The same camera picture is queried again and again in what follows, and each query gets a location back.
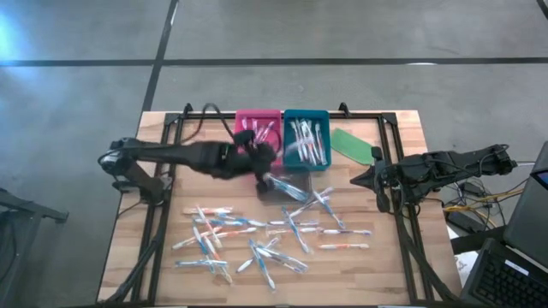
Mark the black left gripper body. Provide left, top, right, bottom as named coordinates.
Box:
left=222, top=129, right=278, bottom=181

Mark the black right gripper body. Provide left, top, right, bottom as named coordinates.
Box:
left=368, top=146, right=408, bottom=194

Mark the blue toothbrush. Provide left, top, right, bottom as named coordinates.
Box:
left=217, top=215, right=270, bottom=228
left=194, top=216, right=246, bottom=227
left=191, top=225, right=211, bottom=258
left=267, top=175, right=301, bottom=196
left=281, top=206, right=311, bottom=255
left=311, top=190, right=346, bottom=230
left=269, top=178, right=309, bottom=202
left=267, top=219, right=321, bottom=228

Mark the green plastic lid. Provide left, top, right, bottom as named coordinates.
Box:
left=330, top=127, right=378, bottom=167

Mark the teal plastic bin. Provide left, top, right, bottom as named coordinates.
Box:
left=282, top=108, right=333, bottom=173

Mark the pink plastic bin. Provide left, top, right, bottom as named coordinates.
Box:
left=233, top=108, right=284, bottom=168

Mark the clear plastic bin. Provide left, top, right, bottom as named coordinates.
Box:
left=256, top=165, right=313, bottom=204

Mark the black power brick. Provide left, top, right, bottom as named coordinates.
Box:
left=444, top=209, right=477, bottom=234

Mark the black power adapter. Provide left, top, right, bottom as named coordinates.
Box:
left=463, top=181, right=485, bottom=198

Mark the white paper sheet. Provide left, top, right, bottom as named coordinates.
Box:
left=447, top=225, right=479, bottom=275

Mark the computer monitor with blue screen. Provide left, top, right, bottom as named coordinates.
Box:
left=503, top=140, right=548, bottom=269

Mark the black keyboard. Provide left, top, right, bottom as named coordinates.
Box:
left=460, top=237, right=548, bottom=308

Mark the black metal stand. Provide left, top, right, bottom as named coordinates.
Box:
left=0, top=187, right=70, bottom=308

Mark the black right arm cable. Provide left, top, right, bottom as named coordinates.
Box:
left=387, top=164, right=423, bottom=217

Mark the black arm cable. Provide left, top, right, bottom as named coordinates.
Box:
left=387, top=164, right=423, bottom=217
left=182, top=102, right=237, bottom=145

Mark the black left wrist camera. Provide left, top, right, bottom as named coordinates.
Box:
left=255, top=172, right=274, bottom=193

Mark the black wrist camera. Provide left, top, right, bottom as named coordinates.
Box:
left=376, top=190, right=391, bottom=214
left=255, top=172, right=274, bottom=193

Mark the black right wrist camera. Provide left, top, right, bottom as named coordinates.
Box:
left=376, top=190, right=391, bottom=214

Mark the black aluminium rig frame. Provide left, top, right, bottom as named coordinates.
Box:
left=130, top=102, right=433, bottom=307

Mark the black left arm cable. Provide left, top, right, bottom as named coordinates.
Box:
left=182, top=102, right=237, bottom=145

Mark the teal handled wrapped toothbrush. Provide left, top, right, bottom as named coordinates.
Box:
left=255, top=246, right=310, bottom=274

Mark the yellow floor cable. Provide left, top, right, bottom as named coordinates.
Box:
left=443, top=187, right=530, bottom=215

